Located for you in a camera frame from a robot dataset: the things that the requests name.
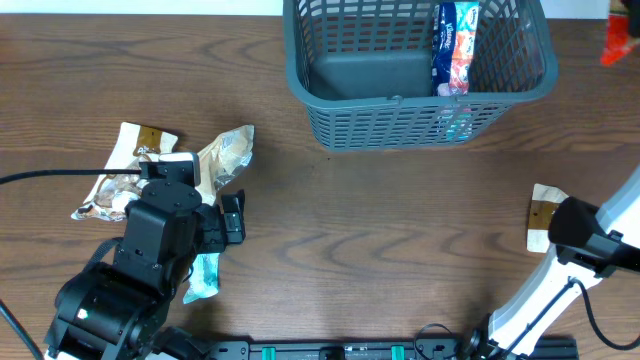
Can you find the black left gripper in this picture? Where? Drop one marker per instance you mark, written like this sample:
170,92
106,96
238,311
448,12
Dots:
209,225

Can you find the grey plastic lattice basket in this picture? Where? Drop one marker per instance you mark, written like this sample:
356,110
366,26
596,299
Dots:
363,70

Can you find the blue Kleenex tissue pack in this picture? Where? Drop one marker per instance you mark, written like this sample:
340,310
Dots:
454,34

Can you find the beige brown snack bag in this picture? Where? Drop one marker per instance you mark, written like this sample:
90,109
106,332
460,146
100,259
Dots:
544,202

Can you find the red San Remo spaghetti pack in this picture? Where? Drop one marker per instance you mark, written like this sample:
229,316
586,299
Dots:
622,32

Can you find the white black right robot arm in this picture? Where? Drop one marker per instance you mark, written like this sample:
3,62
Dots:
587,244

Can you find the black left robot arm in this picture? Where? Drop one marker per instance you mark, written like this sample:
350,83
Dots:
116,305

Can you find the crumpled beige snack bag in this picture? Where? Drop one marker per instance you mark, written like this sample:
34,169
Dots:
223,160

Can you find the teal white snack packet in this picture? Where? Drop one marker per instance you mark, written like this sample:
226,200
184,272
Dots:
204,279

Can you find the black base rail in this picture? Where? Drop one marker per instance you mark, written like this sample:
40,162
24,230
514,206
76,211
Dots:
175,343

